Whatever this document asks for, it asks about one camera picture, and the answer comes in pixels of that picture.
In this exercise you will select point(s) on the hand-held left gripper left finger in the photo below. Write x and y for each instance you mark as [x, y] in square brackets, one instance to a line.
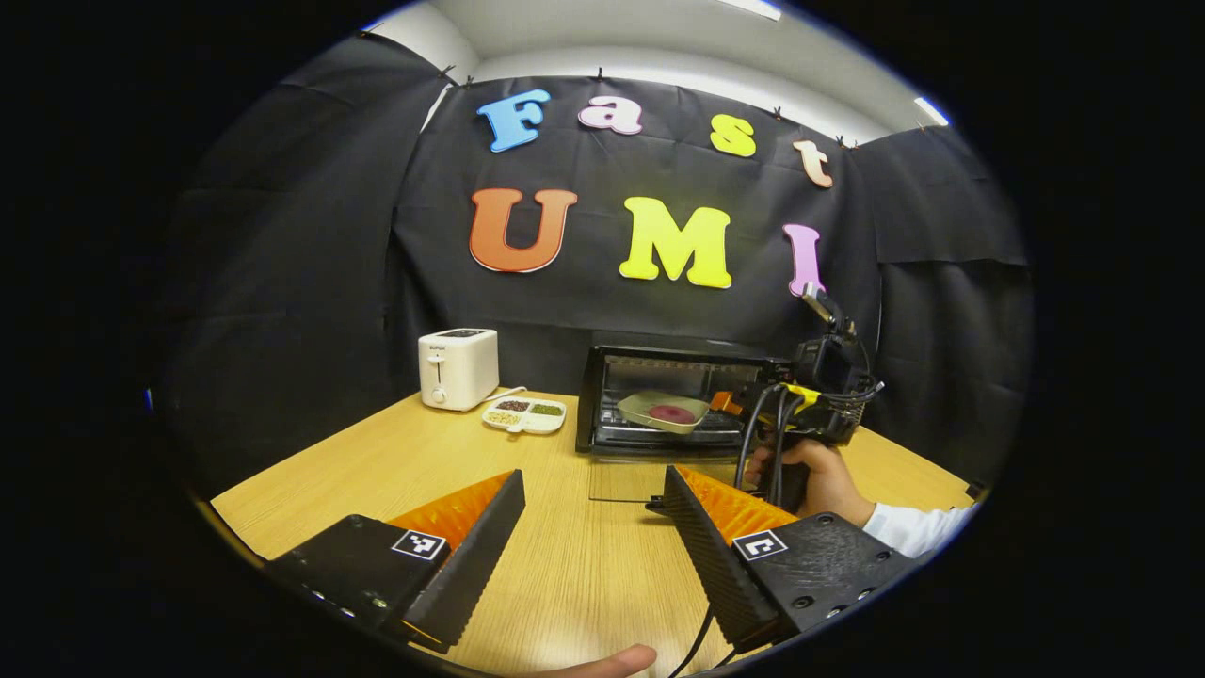
[471, 565]

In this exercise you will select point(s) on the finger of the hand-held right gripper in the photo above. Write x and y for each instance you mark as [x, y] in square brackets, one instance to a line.
[727, 403]

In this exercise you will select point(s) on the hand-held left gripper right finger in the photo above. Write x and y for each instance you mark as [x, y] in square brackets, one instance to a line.
[715, 565]

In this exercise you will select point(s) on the purple round food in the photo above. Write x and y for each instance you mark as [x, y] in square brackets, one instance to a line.
[672, 414]

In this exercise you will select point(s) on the beige food tray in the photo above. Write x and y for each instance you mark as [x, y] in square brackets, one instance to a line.
[640, 407]

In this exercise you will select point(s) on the black electric oven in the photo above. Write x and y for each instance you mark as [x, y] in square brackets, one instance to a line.
[586, 405]

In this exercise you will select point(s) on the white divided snack tray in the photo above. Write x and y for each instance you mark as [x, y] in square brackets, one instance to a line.
[524, 422]

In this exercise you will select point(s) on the white toaster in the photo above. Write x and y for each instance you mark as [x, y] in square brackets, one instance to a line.
[458, 369]

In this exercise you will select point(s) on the ceiling light panel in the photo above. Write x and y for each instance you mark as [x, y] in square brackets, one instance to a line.
[931, 110]
[753, 8]

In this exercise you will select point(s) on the black backdrop cloth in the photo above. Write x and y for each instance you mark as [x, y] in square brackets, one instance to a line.
[282, 282]

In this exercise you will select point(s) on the row of black cloth clips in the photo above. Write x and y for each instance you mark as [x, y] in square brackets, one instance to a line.
[599, 73]

